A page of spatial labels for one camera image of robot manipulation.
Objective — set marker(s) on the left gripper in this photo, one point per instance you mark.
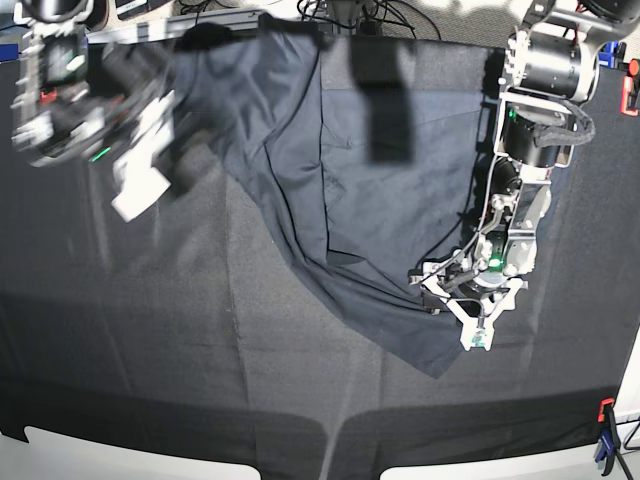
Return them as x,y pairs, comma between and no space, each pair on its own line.
485,286

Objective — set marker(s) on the dark navy t-shirt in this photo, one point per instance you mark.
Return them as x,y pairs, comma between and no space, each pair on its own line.
364,155

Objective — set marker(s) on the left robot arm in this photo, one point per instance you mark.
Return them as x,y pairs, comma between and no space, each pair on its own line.
551,69

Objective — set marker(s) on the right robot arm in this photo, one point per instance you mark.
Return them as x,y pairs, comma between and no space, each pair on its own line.
57,116

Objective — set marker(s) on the black felt table cover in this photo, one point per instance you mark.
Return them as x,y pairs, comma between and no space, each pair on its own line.
185,331

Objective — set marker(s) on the blue clamp near right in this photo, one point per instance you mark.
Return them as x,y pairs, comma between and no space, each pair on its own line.
608,440

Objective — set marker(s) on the blue clamp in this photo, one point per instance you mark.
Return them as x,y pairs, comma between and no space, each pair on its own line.
608,440
612,54

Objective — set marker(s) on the red clamp far right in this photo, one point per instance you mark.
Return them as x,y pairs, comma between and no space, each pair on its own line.
629,104

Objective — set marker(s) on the blue clamp far right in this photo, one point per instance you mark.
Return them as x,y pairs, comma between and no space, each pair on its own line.
612,54

